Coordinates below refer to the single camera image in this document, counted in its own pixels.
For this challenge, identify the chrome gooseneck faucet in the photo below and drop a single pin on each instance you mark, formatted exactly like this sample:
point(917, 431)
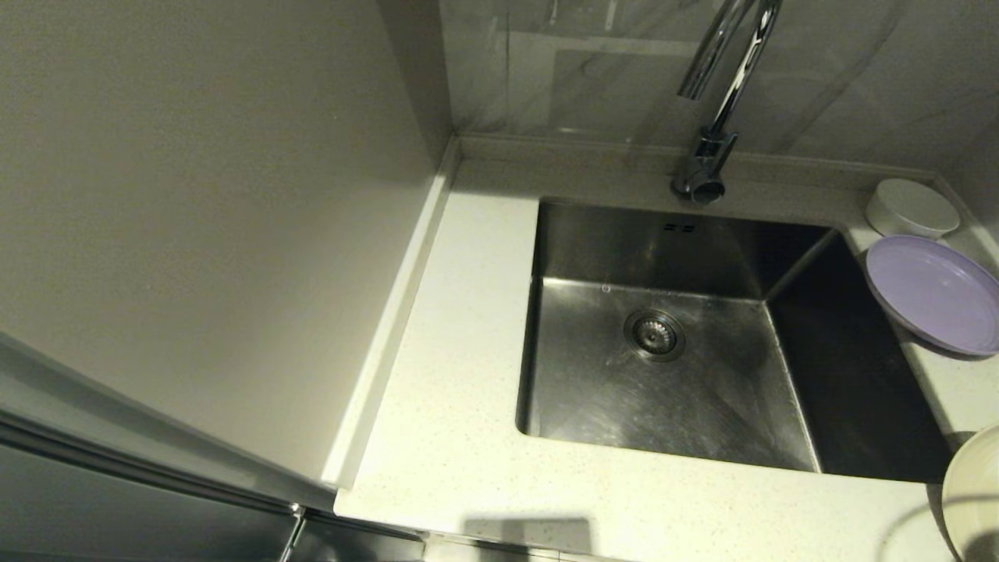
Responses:
point(706, 168)

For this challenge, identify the small white bowl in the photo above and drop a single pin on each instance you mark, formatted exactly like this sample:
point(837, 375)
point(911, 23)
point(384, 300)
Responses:
point(911, 207)

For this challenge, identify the lilac round plate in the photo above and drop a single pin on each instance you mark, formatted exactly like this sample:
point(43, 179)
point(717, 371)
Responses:
point(936, 293)

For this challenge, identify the beige round plate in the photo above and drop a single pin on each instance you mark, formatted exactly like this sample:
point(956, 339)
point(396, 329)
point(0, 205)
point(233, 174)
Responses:
point(975, 484)

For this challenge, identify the stainless steel sink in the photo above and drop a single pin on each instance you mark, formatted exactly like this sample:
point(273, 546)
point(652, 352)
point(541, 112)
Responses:
point(624, 390)

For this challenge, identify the round metal drain strainer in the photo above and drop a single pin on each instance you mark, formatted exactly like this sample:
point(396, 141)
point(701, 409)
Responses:
point(655, 335)

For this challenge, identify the grey metal cabinet front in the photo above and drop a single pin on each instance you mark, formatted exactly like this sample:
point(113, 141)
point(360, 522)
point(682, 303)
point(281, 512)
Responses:
point(117, 499)

